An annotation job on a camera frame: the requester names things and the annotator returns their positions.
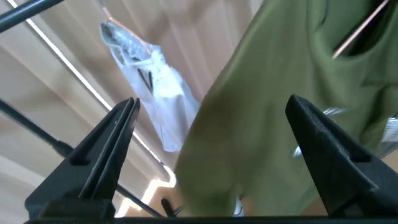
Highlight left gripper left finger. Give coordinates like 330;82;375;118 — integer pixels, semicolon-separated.
24;98;141;218

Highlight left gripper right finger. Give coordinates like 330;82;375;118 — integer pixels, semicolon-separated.
285;94;398;217

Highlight green long-sleeved shirt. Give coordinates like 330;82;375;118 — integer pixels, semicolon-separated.
174;0;398;218

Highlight pale grey shorts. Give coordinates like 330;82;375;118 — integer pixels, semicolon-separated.
99;21;201;153

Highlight pink clothes hanger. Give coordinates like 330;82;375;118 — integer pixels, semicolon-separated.
331;0;391;60
101;6;153;56

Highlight black clothes rack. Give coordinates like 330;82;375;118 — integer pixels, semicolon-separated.
0;0;185;218

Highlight beige curtain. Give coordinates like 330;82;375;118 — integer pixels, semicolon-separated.
0;0;265;218

